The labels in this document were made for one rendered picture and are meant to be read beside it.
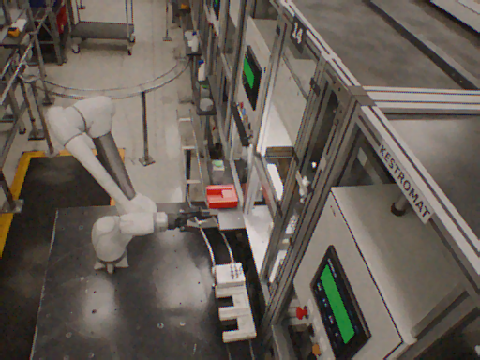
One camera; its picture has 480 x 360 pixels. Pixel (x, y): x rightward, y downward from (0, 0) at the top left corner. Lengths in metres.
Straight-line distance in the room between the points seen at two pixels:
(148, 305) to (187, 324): 0.22
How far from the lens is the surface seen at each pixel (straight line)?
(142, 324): 1.95
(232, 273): 1.78
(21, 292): 2.99
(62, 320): 2.03
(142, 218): 1.66
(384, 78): 1.11
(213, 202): 2.02
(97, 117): 1.83
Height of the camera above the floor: 2.44
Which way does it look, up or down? 43 degrees down
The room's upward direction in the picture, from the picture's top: 10 degrees clockwise
